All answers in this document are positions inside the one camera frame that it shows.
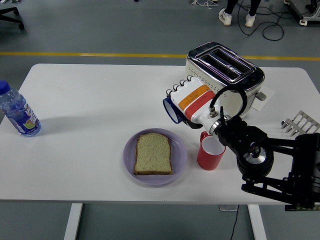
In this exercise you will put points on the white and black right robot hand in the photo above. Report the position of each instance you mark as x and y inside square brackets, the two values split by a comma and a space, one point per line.
[197, 102]

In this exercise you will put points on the blue enamel mug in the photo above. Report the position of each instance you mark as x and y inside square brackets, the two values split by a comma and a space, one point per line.
[167, 105]

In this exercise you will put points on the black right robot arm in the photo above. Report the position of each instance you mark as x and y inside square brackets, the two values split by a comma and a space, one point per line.
[250, 140]

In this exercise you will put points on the red enamel mug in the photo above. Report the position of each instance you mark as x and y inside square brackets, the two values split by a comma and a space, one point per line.
[208, 161]

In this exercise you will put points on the cream and chrome toaster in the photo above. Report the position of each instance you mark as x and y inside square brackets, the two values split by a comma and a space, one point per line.
[225, 62]

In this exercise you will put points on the purple round plate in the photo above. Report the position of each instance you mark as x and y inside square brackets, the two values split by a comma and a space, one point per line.
[178, 155]

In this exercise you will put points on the slice of toast bread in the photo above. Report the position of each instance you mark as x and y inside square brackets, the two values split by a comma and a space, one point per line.
[153, 155]

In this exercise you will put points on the white paper sheet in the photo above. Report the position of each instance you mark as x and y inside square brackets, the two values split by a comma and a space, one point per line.
[267, 98]

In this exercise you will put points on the person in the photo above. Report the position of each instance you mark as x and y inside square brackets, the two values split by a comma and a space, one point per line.
[226, 17]

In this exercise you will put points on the yellow floor tape line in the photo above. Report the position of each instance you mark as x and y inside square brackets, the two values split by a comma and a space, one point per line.
[100, 54]

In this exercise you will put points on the silver metal toast rack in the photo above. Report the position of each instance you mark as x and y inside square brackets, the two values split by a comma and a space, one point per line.
[306, 122]

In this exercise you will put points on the white table leg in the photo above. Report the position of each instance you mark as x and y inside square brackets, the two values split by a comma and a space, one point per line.
[257, 222]
[73, 222]

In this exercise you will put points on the grey equipment cart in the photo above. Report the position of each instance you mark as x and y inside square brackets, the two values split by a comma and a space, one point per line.
[308, 16]

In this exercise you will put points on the black table control panel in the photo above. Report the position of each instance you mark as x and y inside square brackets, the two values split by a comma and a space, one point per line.
[291, 208]

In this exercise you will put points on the clear bottle with blue cap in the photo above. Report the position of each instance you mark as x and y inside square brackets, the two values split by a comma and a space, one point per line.
[21, 115]

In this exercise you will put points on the black office chair base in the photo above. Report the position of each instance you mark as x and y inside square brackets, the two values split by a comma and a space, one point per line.
[11, 12]

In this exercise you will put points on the grey under-table bracket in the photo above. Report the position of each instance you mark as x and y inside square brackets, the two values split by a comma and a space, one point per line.
[226, 208]

